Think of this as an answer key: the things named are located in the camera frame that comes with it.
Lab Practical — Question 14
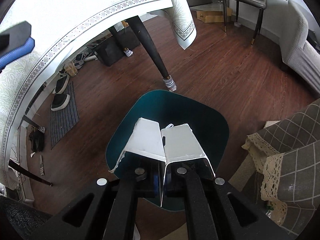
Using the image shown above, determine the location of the grey dining chair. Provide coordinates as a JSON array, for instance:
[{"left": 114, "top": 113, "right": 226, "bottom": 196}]
[{"left": 222, "top": 0, "right": 267, "bottom": 44}]

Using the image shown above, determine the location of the flat cardboard box on floor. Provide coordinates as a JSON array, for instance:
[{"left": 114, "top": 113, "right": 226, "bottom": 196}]
[{"left": 196, "top": 11, "right": 224, "bottom": 23}]

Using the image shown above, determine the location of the torn white cardboard box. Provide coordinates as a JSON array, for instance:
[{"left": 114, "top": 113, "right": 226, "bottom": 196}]
[{"left": 110, "top": 118, "right": 215, "bottom": 206}]

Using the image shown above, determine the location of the grey armchair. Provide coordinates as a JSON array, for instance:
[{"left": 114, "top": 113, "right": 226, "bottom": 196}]
[{"left": 279, "top": 0, "right": 319, "bottom": 93}]

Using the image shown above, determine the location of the teal trash bin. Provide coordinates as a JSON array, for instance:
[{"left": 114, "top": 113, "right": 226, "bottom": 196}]
[{"left": 105, "top": 89, "right": 230, "bottom": 212}]

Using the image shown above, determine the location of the white patterned tablecloth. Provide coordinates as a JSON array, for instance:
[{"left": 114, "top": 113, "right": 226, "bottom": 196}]
[{"left": 1, "top": 0, "right": 196, "bottom": 187}]

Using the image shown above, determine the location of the grey checked tablecloth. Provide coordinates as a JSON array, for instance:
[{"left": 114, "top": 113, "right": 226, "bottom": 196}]
[{"left": 242, "top": 100, "right": 319, "bottom": 239}]

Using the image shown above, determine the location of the dark striped floor mat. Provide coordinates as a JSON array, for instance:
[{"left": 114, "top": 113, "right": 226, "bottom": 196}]
[{"left": 49, "top": 81, "right": 80, "bottom": 148}]

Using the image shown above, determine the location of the black and white shoe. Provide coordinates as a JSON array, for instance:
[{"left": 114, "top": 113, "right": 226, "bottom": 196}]
[{"left": 50, "top": 94, "right": 71, "bottom": 112}]

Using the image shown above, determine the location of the black table leg with sock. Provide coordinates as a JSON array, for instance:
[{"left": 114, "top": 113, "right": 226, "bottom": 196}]
[{"left": 126, "top": 16, "right": 177, "bottom": 92}]

